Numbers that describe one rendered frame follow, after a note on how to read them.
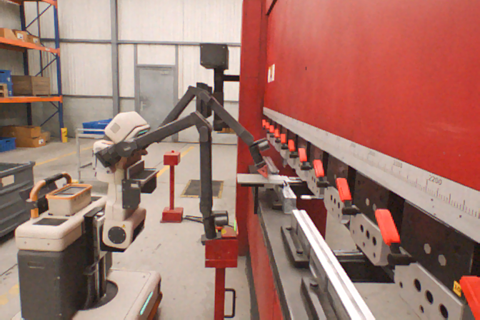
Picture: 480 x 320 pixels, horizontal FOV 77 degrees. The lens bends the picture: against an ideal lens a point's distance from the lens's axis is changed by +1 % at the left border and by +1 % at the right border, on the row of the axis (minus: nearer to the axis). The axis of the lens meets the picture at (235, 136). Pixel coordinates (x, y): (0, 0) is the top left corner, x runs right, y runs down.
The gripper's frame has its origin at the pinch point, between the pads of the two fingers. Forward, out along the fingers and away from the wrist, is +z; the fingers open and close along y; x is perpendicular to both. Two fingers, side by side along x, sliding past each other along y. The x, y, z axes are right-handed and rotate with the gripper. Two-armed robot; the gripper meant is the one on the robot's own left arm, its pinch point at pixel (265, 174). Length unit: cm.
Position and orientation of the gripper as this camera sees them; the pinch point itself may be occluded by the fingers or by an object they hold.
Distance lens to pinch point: 189.2
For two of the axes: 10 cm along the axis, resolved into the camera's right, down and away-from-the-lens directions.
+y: -0.2, -1.4, 9.9
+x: -9.1, 4.2, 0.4
